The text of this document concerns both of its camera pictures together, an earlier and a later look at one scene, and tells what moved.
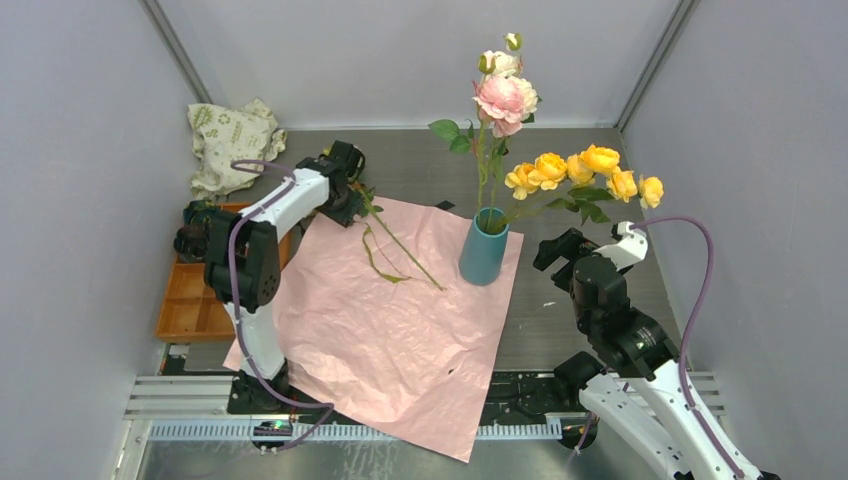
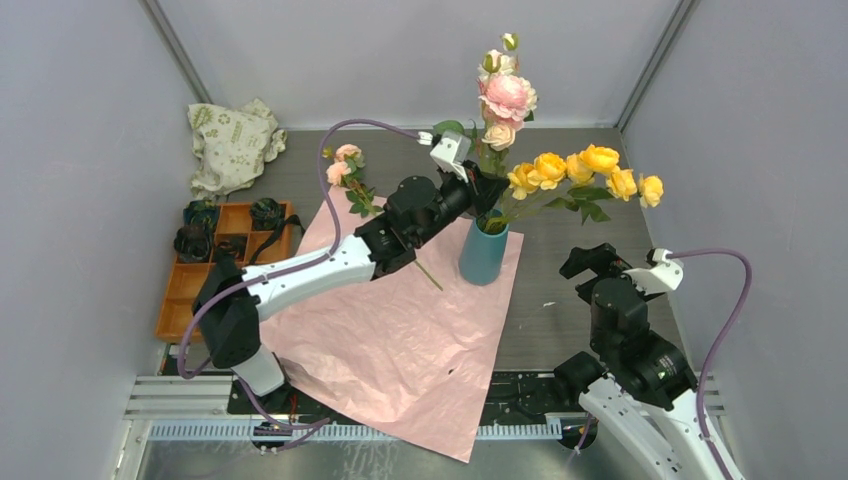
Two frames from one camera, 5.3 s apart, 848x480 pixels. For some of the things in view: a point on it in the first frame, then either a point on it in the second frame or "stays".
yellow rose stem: [578, 183] stays
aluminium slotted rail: [335, 431] stays
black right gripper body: [570, 243] → [601, 258]
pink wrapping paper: [383, 329] stays
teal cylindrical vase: [482, 251] stays
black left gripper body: [342, 209] → [470, 193]
